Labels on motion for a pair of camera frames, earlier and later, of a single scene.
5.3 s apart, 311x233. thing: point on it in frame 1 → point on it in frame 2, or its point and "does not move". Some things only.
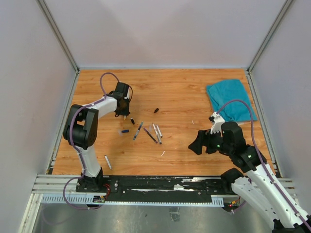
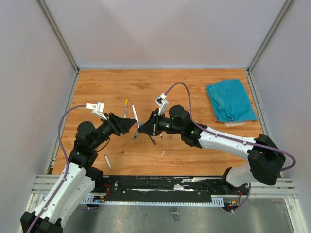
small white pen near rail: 105,156 does not move
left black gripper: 126,111 → 124,124
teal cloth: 223,91 does not move
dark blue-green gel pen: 137,131 does not move
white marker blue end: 158,136 → 136,116
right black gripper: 203,138 → 151,126
